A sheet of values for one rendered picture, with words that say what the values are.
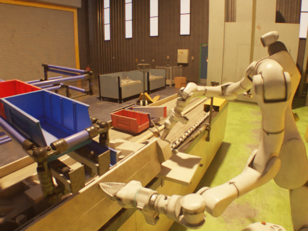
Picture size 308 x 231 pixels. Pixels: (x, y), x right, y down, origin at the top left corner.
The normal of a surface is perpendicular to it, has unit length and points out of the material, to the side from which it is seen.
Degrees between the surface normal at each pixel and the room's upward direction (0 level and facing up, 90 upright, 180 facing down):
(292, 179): 90
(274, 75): 65
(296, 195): 91
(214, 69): 90
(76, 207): 80
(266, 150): 73
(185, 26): 90
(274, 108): 109
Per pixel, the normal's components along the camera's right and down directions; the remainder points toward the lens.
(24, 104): 0.85, 0.22
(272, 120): -0.52, 0.50
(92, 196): 0.84, 0.00
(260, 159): -0.83, -0.21
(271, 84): -0.51, 0.00
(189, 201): -0.25, -0.92
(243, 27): -0.52, 0.26
